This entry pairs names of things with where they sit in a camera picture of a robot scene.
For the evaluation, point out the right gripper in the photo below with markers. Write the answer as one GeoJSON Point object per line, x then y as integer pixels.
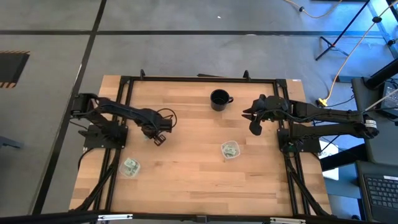
{"type": "Point", "coordinates": [273, 109]}

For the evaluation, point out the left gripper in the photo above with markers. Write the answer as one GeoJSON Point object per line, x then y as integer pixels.
{"type": "Point", "coordinates": [157, 124]}

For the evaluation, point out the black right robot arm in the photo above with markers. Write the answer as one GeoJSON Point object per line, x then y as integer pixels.
{"type": "Point", "coordinates": [329, 116]}

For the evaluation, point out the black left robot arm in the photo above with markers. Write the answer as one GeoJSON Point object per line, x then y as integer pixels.
{"type": "Point", "coordinates": [124, 110]}

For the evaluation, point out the black mug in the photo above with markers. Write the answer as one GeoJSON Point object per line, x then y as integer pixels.
{"type": "Point", "coordinates": [219, 101]}

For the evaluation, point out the round clear plastic container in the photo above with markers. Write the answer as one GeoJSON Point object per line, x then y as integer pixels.
{"type": "Point", "coordinates": [122, 172]}

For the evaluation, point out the square clear plastic container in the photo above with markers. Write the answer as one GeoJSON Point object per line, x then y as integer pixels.
{"type": "Point", "coordinates": [222, 151]}

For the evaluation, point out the black crossbeam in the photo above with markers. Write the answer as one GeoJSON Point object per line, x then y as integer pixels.
{"type": "Point", "coordinates": [186, 219]}

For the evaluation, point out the white paper sheet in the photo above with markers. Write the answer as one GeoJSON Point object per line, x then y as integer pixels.
{"type": "Point", "coordinates": [331, 171]}

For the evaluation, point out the black tripod stand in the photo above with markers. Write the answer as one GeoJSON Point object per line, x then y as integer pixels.
{"type": "Point", "coordinates": [342, 31]}

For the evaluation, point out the grey side desk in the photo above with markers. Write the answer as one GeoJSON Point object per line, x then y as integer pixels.
{"type": "Point", "coordinates": [382, 146]}

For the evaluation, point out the black beam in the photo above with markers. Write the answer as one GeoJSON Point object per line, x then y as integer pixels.
{"type": "Point", "coordinates": [382, 74]}

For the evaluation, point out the dark electronic device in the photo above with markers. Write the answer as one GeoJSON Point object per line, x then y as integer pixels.
{"type": "Point", "coordinates": [391, 96]}

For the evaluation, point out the grey chair base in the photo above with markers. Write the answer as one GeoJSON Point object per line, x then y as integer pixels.
{"type": "Point", "coordinates": [9, 143]}

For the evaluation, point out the black laptop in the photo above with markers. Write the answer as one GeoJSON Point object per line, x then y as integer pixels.
{"type": "Point", "coordinates": [381, 193]}

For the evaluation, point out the grey metal stand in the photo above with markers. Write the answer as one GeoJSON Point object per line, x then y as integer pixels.
{"type": "Point", "coordinates": [384, 31]}

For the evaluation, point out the black floor hatch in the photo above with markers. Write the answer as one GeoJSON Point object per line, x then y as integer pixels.
{"type": "Point", "coordinates": [12, 68]}

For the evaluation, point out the silver metal bracket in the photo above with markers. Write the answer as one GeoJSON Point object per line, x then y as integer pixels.
{"type": "Point", "coordinates": [115, 216]}
{"type": "Point", "coordinates": [287, 221]}

